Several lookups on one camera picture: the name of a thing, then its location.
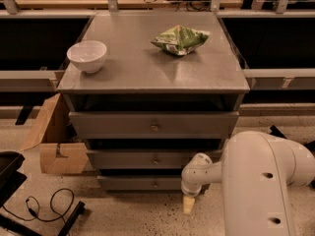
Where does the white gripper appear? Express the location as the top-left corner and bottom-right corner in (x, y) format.
(181, 181), (202, 215)

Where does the grey bottom drawer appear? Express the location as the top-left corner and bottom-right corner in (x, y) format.
(97, 176), (181, 191)

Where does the grey drawer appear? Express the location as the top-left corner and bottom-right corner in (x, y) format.
(97, 176), (181, 191)
(69, 111), (238, 140)
(86, 148), (224, 170)

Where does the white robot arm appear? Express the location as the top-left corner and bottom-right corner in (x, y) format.
(181, 131), (315, 236)

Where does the grey middle drawer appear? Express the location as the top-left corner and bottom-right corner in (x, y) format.
(86, 148), (224, 170)

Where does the grey drawer cabinet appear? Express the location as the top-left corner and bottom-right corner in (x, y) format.
(58, 11), (249, 179)

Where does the grey top drawer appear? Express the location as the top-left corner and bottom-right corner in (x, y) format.
(69, 111), (238, 140)

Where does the black stand leg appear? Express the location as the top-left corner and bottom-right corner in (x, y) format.
(270, 125), (315, 189)

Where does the cardboard box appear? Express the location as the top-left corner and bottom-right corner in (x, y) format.
(21, 93), (89, 174)

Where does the green chip bag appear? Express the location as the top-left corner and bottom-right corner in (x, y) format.
(151, 25), (210, 56)

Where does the white bowl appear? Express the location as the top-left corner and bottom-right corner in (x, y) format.
(67, 40), (107, 73)

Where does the black chair base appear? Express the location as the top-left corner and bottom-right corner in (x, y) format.
(0, 151), (85, 236)

